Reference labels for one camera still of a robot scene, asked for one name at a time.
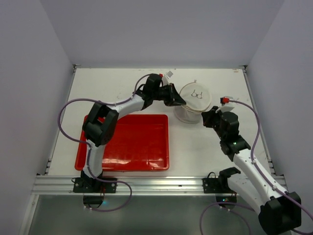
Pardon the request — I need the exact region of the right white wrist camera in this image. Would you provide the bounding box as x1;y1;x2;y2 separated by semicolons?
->
215;96;234;113

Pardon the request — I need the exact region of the white mesh laundry bag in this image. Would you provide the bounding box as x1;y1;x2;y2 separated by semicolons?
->
174;80;212;124

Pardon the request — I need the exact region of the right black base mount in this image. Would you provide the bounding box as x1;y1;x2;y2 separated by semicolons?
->
202;167;241;193

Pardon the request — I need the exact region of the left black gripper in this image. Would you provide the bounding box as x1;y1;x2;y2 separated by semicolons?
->
152;83;186;106

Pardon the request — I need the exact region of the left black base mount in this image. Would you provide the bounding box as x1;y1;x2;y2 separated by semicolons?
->
72;177;117;193

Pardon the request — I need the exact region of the aluminium mounting rail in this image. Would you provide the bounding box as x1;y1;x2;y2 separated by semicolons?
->
31;174;289;196

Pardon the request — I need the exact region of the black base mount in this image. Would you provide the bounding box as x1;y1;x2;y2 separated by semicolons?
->
202;167;241;193
72;177;117;193

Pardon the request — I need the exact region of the red plastic tray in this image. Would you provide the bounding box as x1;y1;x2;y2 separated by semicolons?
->
74;114;170;172

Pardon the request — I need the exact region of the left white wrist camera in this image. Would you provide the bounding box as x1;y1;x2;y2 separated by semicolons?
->
161;71;173;86

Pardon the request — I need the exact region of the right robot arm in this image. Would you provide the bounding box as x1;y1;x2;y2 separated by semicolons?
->
201;106;302;235

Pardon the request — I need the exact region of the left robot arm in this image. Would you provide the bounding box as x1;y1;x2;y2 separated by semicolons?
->
82;73;186;192

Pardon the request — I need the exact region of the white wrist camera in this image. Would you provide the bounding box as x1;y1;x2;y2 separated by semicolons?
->
161;71;173;86
215;96;234;113

